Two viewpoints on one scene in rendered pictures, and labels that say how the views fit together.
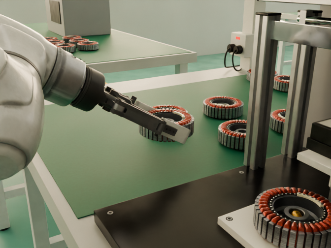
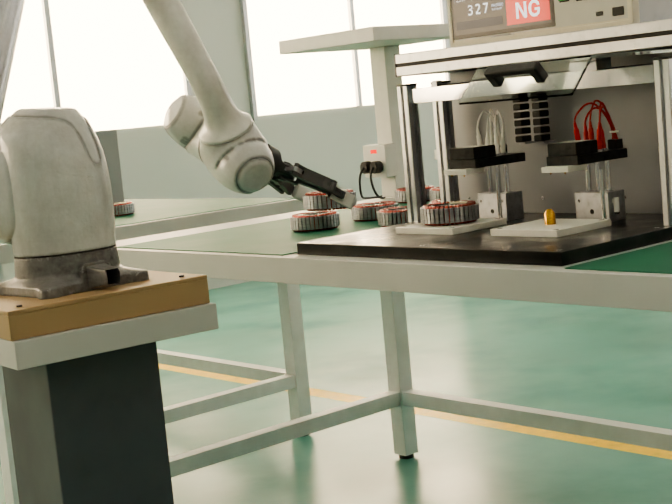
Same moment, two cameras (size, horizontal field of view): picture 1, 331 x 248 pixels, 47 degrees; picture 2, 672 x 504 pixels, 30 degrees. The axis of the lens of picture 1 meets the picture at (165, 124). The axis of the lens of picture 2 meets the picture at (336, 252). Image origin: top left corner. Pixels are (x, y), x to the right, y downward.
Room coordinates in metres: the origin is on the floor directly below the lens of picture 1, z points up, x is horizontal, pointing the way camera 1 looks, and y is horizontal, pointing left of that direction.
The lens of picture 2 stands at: (-1.86, 0.48, 1.03)
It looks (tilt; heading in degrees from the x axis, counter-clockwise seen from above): 7 degrees down; 349
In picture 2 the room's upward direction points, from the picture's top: 5 degrees counter-clockwise
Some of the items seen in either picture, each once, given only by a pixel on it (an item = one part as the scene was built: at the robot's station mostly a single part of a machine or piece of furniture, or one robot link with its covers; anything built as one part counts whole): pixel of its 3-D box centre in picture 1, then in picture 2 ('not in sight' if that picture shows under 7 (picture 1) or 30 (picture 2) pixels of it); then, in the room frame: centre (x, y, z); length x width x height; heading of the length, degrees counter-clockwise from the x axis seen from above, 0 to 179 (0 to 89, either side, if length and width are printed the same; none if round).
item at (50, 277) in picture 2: not in sight; (74, 269); (0.06, 0.52, 0.82); 0.22 x 0.18 x 0.06; 30
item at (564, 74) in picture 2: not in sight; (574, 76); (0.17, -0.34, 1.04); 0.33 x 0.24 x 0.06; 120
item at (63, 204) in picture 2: not in sight; (50, 178); (0.09, 0.54, 0.95); 0.18 x 0.16 x 0.22; 57
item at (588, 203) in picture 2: not in sight; (600, 205); (0.30, -0.42, 0.80); 0.07 x 0.05 x 0.06; 30
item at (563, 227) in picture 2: not in sight; (550, 227); (0.23, -0.30, 0.78); 0.15 x 0.15 x 0.01; 30
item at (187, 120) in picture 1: (166, 124); (329, 199); (0.72, 0.00, 0.83); 0.11 x 0.11 x 0.04
